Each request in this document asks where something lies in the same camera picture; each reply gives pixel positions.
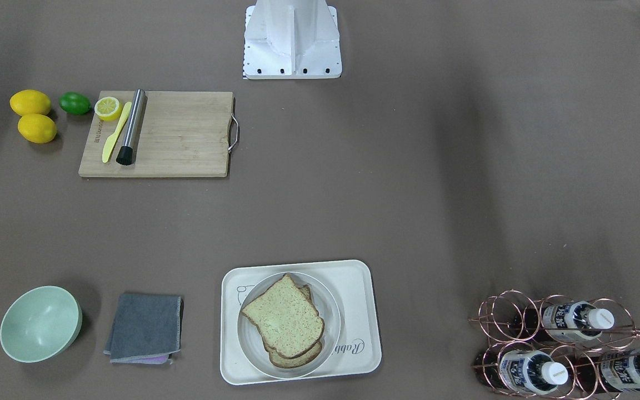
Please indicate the yellow lemon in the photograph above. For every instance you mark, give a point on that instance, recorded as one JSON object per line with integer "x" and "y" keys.
{"x": 30, "y": 101}
{"x": 37, "y": 128}

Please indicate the lower bottle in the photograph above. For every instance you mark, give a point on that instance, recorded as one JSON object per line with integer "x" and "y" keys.
{"x": 516, "y": 371}
{"x": 611, "y": 373}

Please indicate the upper bottle in rack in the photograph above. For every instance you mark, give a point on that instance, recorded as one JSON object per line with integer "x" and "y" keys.
{"x": 569, "y": 322}

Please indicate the yellow lemon lower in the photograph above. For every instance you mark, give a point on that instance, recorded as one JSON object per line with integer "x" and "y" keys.
{"x": 37, "y": 128}

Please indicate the white rabbit tray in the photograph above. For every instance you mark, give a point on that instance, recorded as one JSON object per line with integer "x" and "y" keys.
{"x": 358, "y": 350}

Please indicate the white round plate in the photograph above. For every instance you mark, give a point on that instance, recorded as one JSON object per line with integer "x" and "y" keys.
{"x": 288, "y": 325}

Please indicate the yellow lemon upper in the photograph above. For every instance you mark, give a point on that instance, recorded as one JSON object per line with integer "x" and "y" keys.
{"x": 30, "y": 101}

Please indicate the half cut lemon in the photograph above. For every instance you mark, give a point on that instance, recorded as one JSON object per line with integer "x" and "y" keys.
{"x": 108, "y": 109}

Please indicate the green bowl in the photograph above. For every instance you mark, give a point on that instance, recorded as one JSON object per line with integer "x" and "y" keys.
{"x": 40, "y": 324}

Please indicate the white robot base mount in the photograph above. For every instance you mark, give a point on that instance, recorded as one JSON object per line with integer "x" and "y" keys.
{"x": 291, "y": 40}

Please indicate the copper wire bottle rack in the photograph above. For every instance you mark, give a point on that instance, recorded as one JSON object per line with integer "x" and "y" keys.
{"x": 497, "y": 312}

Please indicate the pink cloth under grey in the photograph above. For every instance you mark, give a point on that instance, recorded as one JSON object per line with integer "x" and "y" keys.
{"x": 151, "y": 360}

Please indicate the green lime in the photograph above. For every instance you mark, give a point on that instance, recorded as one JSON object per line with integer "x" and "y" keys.
{"x": 74, "y": 103}

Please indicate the steel muddler black tip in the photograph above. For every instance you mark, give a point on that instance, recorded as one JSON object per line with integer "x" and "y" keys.
{"x": 125, "y": 156}

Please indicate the wooden cutting board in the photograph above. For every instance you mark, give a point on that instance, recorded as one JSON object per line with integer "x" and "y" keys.
{"x": 182, "y": 135}

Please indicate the yellow plastic knife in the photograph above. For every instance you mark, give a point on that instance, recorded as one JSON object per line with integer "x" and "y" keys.
{"x": 111, "y": 140}

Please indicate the grey folded cloth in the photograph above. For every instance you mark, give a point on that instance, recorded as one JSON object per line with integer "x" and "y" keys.
{"x": 145, "y": 325}

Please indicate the bread slice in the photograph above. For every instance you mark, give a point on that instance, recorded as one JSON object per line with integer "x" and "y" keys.
{"x": 298, "y": 360}
{"x": 284, "y": 319}

